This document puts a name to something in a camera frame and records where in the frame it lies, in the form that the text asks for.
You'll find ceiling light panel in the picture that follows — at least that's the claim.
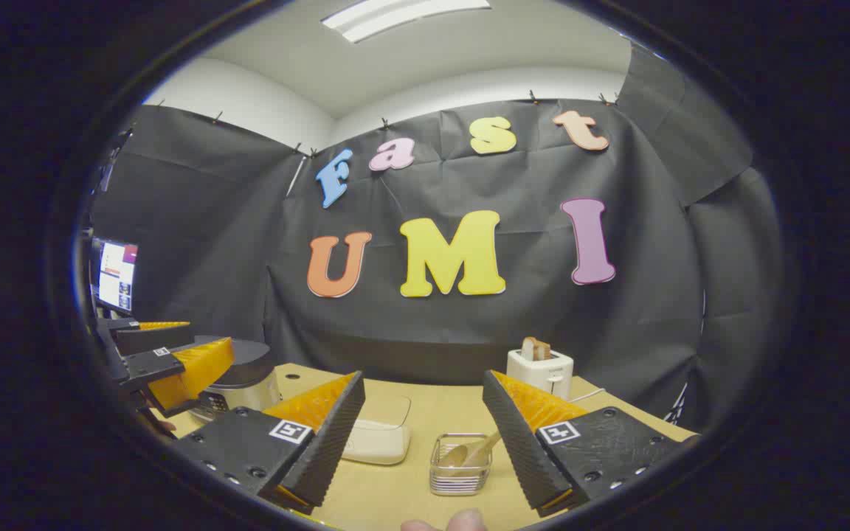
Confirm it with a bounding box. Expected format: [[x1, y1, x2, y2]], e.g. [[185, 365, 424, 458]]
[[322, 0, 492, 44]]

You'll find white toaster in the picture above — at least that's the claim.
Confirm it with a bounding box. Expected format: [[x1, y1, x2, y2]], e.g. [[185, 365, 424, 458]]
[[506, 347, 575, 401]]

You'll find black silver rice cooker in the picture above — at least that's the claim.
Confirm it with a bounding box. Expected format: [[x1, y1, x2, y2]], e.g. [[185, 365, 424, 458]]
[[193, 336, 282, 423]]

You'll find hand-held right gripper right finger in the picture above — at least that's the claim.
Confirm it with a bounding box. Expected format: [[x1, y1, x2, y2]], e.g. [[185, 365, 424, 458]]
[[482, 370, 700, 517]]

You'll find white rice container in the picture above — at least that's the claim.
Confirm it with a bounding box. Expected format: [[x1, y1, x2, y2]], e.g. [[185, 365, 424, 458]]
[[342, 417, 412, 465]]

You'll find wooden spoon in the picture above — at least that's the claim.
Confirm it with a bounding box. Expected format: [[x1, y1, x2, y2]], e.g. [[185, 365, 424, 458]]
[[440, 431, 503, 469]]

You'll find wire chopstick holder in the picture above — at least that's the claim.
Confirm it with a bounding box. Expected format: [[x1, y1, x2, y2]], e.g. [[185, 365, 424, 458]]
[[429, 433, 493, 496]]

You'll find computer monitor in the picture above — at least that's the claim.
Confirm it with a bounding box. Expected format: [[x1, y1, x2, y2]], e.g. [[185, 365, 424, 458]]
[[93, 237, 139, 314]]

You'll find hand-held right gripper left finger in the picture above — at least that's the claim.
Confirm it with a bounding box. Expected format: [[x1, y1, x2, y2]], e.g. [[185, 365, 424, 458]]
[[174, 371, 367, 515]]

